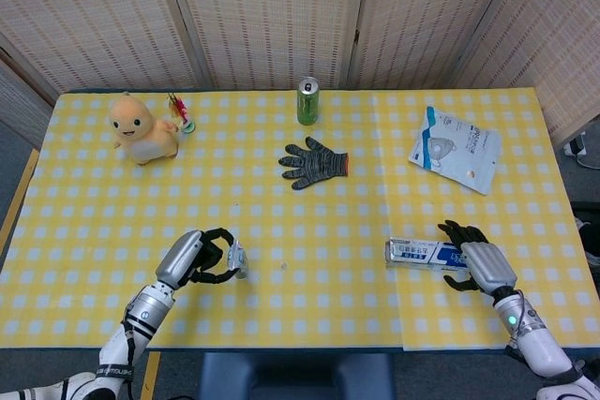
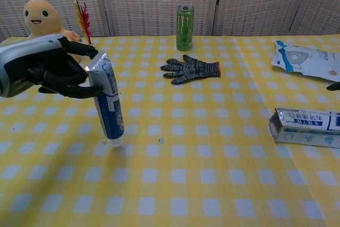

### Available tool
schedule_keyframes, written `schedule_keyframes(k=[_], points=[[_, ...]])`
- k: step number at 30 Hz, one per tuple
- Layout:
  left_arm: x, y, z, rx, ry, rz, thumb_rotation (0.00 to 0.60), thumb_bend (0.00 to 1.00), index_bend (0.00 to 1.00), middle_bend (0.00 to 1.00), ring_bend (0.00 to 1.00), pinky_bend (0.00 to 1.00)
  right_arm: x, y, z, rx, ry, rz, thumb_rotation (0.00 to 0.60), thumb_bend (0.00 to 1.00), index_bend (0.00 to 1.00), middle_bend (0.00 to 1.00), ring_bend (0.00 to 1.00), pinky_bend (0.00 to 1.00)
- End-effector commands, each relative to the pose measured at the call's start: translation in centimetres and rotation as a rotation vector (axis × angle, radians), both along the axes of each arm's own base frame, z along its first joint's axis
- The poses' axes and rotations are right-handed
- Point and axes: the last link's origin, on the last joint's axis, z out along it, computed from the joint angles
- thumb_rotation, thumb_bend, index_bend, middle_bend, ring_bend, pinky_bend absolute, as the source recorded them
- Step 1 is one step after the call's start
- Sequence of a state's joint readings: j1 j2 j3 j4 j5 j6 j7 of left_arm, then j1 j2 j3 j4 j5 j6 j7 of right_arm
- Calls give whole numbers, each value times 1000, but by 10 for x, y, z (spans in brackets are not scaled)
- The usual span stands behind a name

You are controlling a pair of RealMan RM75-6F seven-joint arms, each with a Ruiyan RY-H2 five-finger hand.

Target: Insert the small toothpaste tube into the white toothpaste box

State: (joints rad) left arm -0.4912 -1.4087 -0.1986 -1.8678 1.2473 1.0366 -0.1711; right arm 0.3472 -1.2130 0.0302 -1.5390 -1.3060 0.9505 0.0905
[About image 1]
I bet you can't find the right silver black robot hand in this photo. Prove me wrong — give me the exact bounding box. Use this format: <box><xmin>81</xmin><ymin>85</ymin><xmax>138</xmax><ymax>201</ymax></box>
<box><xmin>438</xmin><ymin>219</ymin><xmax>519</xmax><ymax>298</ymax></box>

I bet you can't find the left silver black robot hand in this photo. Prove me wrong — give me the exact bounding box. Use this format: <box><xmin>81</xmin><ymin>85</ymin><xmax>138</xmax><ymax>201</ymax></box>
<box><xmin>155</xmin><ymin>227</ymin><xmax>248</xmax><ymax>289</ymax></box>

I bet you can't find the blue white toothpaste tube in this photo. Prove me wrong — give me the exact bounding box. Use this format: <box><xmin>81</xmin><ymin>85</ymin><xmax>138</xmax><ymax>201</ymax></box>
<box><xmin>227</xmin><ymin>239</ymin><xmax>248</xmax><ymax>280</ymax></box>

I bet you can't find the blue white toothpaste box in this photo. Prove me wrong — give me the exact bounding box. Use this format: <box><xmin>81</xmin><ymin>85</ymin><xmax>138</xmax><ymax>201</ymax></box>
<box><xmin>384</xmin><ymin>236</ymin><xmax>471</xmax><ymax>274</ymax></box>

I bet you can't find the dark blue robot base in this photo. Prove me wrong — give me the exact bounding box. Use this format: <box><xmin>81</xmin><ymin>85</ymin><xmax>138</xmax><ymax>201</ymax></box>
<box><xmin>199</xmin><ymin>351</ymin><xmax>398</xmax><ymax>400</ymax></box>

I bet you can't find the white face mask package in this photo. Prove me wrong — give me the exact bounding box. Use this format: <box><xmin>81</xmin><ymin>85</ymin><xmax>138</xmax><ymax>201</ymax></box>
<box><xmin>407</xmin><ymin>105</ymin><xmax>503</xmax><ymax>196</ymax></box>

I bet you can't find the orange plush dinosaur toy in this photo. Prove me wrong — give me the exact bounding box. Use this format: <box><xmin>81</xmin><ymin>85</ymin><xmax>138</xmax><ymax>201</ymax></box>
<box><xmin>108</xmin><ymin>92</ymin><xmax>182</xmax><ymax>167</ymax></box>

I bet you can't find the yellow white checked tablecloth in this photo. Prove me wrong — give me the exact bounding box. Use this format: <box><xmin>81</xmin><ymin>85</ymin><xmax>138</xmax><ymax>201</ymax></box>
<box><xmin>0</xmin><ymin>88</ymin><xmax>600</xmax><ymax>353</ymax></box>

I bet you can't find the feather shuttlecock with green base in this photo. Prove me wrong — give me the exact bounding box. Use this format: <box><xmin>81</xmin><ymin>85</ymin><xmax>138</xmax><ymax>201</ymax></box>
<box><xmin>167</xmin><ymin>93</ymin><xmax>197</xmax><ymax>135</ymax></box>

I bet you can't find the white power strip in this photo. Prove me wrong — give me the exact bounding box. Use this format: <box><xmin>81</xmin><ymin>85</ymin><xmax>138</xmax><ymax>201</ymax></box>
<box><xmin>563</xmin><ymin>130</ymin><xmax>590</xmax><ymax>158</ymax></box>

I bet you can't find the grey knitted work glove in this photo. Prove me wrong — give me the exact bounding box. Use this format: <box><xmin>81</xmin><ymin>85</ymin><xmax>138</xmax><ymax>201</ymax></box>
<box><xmin>277</xmin><ymin>136</ymin><xmax>351</xmax><ymax>191</ymax></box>

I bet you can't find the green drink can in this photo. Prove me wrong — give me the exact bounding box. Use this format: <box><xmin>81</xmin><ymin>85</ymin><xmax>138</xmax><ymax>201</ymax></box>
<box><xmin>296</xmin><ymin>76</ymin><xmax>321</xmax><ymax>127</ymax></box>

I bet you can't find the beige woven screen panel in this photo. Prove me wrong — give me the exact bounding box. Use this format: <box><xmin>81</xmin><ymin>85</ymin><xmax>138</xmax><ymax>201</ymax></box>
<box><xmin>346</xmin><ymin>0</ymin><xmax>533</xmax><ymax>90</ymax></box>
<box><xmin>449</xmin><ymin>0</ymin><xmax>600</xmax><ymax>146</ymax></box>
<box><xmin>0</xmin><ymin>33</ymin><xmax>58</xmax><ymax>151</ymax></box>
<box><xmin>158</xmin><ymin>0</ymin><xmax>376</xmax><ymax>91</ymax></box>
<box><xmin>0</xmin><ymin>0</ymin><xmax>201</xmax><ymax>95</ymax></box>

